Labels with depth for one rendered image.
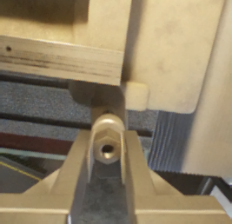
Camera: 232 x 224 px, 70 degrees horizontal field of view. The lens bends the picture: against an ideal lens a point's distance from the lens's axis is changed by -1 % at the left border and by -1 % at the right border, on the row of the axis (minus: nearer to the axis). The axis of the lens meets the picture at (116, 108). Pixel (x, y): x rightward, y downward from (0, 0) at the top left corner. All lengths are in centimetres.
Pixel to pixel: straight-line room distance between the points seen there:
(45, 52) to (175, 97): 17
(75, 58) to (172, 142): 39
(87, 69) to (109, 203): 166
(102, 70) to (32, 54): 7
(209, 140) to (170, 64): 35
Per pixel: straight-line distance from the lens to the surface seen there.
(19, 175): 131
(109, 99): 18
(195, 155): 55
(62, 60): 17
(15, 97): 49
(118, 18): 18
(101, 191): 168
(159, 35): 24
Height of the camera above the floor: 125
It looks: 75 degrees down
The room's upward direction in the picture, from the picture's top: 176 degrees clockwise
